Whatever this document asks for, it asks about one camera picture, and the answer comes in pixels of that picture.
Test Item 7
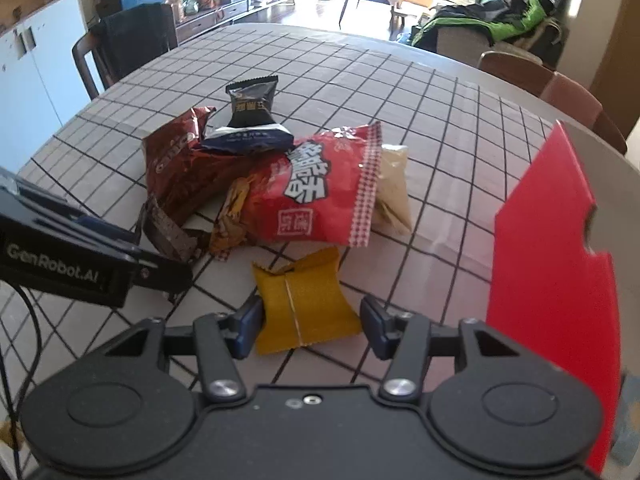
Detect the beige sofa with clothes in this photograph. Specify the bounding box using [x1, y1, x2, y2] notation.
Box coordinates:
[405, 0, 570, 68]

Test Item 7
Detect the red crispy noodle snack bag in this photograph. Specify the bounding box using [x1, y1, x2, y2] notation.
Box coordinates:
[239, 122, 382, 247]

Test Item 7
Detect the red cardboard box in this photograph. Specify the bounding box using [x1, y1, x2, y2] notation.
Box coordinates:
[487, 122, 620, 472]

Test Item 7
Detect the white navy snack packet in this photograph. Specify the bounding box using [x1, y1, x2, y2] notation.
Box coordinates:
[200, 122, 294, 155]

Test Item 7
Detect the brown wooden chair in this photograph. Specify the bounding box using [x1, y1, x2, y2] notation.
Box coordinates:
[478, 51, 554, 96]

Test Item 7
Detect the dark brown striped snack packet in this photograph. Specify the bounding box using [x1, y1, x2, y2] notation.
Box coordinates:
[136, 196, 209, 264]

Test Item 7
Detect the low tv cabinet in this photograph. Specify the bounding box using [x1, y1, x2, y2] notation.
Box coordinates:
[175, 0, 296, 44]

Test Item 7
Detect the yellow pillow snack packet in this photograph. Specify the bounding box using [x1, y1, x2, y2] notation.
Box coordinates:
[253, 247, 361, 356]

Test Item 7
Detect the brown Oreo snack bag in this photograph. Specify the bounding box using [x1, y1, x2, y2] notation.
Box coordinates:
[142, 106, 260, 226]

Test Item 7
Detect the black snack packet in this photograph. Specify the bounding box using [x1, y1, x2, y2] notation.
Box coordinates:
[226, 75, 279, 128]

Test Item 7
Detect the dark wooden chair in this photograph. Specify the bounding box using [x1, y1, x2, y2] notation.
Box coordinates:
[72, 3, 178, 100]

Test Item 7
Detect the black cable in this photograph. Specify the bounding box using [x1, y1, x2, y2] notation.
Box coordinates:
[0, 282, 44, 480]

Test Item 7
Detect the pale yellow snack packet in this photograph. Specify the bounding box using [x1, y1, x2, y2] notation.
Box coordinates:
[372, 144, 412, 235]

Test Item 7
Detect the white cupboard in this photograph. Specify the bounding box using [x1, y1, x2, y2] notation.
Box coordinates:
[0, 0, 90, 172]

